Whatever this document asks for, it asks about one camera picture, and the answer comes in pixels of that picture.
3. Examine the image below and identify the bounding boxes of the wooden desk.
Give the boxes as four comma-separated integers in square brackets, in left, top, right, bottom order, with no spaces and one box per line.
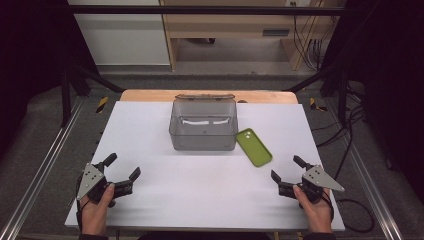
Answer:
[159,0,338,72]

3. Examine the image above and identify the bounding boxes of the aluminium floor rail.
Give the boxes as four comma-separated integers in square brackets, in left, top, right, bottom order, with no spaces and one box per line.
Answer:
[324,99,404,240]
[0,96,86,240]

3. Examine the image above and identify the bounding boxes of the green phone case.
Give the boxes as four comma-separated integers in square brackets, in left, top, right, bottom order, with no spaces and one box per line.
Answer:
[235,127,273,168]

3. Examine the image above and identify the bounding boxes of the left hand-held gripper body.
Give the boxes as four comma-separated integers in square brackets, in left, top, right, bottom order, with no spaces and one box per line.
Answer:
[76,162,134,208]

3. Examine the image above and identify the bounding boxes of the black floor cables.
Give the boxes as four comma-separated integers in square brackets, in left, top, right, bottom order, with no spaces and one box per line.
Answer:
[311,83,366,181]

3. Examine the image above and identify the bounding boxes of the grey transparent plastic box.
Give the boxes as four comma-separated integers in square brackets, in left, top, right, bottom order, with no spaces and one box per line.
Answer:
[168,93,239,152]

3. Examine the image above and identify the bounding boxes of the looped black floor cable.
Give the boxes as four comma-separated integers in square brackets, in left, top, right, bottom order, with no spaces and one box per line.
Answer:
[334,198,376,234]

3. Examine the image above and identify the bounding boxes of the white cabinet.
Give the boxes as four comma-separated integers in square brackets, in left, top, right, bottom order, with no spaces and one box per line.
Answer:
[66,0,171,66]

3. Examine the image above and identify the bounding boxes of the dark curtain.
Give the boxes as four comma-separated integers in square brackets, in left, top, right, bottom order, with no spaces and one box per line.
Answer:
[323,0,424,214]
[0,0,98,158]

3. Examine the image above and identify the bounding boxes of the black cables under desk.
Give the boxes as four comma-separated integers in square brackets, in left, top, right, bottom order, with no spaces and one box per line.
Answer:
[292,1,326,72]

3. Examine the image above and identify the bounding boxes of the black metal frame strut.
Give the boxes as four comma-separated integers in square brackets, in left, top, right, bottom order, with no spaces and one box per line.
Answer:
[61,63,124,128]
[283,63,349,126]

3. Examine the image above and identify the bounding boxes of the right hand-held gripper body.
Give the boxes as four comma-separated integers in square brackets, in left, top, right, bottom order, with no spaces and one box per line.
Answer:
[278,163,346,205]

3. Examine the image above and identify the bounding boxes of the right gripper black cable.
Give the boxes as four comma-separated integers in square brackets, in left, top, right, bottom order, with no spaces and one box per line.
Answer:
[321,190,335,224]

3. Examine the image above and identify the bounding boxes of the person's right hand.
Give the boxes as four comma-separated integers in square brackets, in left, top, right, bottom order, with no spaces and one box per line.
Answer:
[293,184,334,234]

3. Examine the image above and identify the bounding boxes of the black metal crossbar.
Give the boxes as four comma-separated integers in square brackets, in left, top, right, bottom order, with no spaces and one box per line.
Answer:
[66,4,348,16]

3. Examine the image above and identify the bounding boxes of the person's left hand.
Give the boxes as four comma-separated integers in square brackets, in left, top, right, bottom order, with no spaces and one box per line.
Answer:
[79,182,116,236]

